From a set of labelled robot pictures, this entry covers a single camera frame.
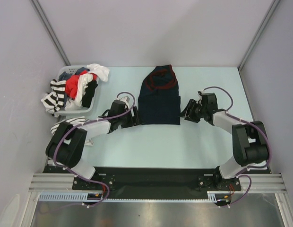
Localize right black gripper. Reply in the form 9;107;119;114
179;99;207;123

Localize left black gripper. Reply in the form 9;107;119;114
117;106;143;128

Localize navy tank top red trim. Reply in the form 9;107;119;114
138;65;181;125

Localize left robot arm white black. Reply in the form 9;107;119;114
45;100;141;189

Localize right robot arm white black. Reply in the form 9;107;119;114
181;92;271;190

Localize thin striped white tank top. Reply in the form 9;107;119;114
51;116;94;147

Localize black white striped tank top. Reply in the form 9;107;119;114
41;79;66;114

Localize grey blue tank top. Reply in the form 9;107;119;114
57;65;88;81

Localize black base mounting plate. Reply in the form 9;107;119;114
42;165;241;201

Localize grey plastic laundry basket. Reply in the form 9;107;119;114
57;65;100;116

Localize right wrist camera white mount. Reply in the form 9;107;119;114
198;90;205;96

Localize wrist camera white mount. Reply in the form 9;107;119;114
198;90;205;96
117;96;130;105

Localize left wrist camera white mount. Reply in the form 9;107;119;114
117;96;130;105

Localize slotted cable duct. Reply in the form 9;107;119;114
39;191;232;204

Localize aluminium extrusion rail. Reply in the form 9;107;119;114
28;174;287;193

